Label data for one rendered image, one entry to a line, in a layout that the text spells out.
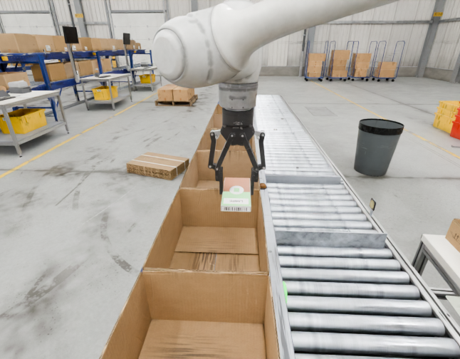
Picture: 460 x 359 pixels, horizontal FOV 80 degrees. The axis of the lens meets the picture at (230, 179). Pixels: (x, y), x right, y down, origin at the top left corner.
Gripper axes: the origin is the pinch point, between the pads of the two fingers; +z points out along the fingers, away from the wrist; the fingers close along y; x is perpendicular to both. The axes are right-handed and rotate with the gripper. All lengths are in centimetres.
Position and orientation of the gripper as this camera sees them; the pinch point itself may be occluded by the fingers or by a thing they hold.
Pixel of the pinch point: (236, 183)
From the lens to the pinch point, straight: 73.5
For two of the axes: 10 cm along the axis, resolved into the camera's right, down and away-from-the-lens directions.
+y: 10.0, 0.2, -0.4
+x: 0.5, -4.5, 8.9
